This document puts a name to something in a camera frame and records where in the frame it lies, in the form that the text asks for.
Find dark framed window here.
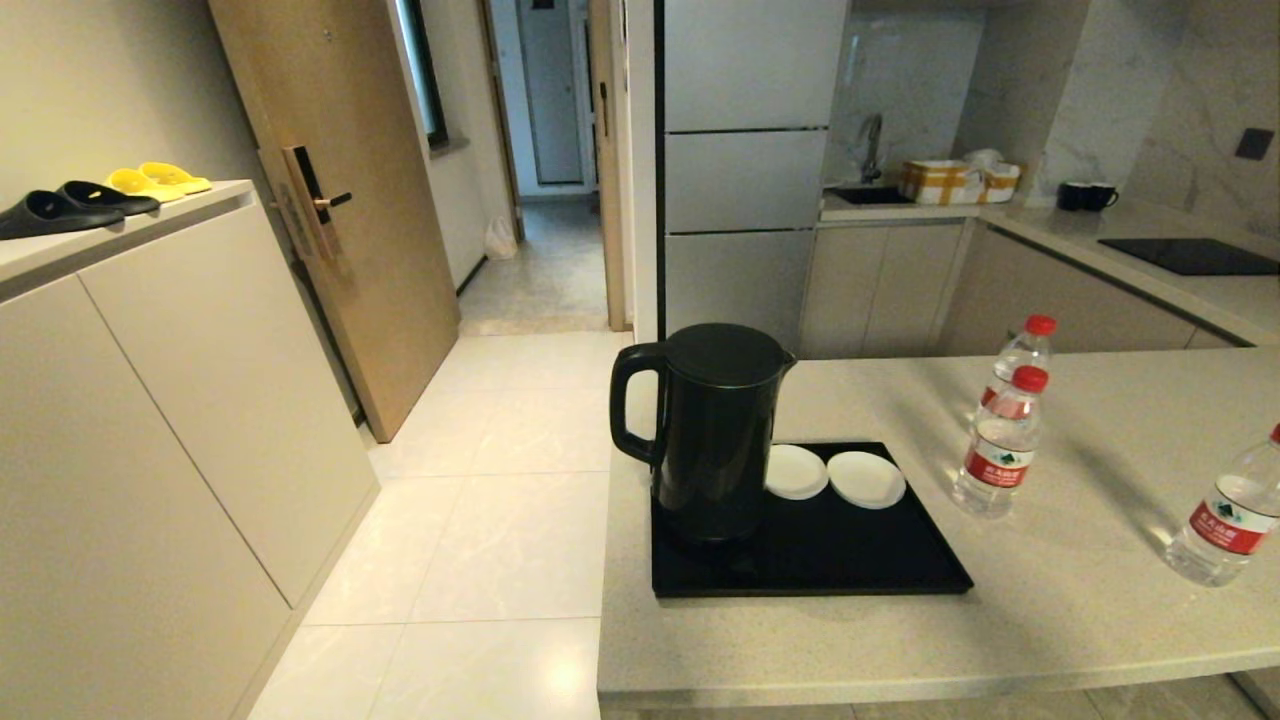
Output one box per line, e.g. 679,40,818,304
395,0,451,151

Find yellow slipper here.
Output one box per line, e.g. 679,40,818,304
105,168,186,203
138,161,213,195

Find round white coaster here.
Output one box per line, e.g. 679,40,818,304
766,444,830,501
827,451,908,511

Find dark kitchen sink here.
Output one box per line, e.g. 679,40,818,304
828,184,916,207

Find black slipper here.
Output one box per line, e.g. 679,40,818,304
55,180,161,216
0,189,125,241

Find bronze door lock handle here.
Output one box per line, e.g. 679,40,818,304
270,145,353,263

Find clear water bottle red cap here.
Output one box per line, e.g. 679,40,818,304
1164,424,1280,588
977,314,1059,421
952,365,1050,520

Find black rectangular tray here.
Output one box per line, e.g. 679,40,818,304
650,441,975,600

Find black electric kettle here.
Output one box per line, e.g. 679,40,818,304
609,322,798,544

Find silver refrigerator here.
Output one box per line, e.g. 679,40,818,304
655,0,851,346

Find large yellow checked white box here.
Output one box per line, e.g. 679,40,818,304
900,160,986,206

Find chrome sink faucet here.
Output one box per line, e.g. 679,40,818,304
858,113,885,184

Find black induction cooktop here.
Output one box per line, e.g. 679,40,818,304
1097,237,1280,277

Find narrow wooden door leaf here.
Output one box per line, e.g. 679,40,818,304
588,0,631,331

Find wooden entrance door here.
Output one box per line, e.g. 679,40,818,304
207,0,462,444

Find white hallway door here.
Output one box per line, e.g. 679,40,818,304
517,0,586,184

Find beige shoe cabinet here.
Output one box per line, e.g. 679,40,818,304
0,179,381,720

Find beige kitchen counter cabinets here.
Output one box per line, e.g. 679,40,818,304
800,200,1280,359

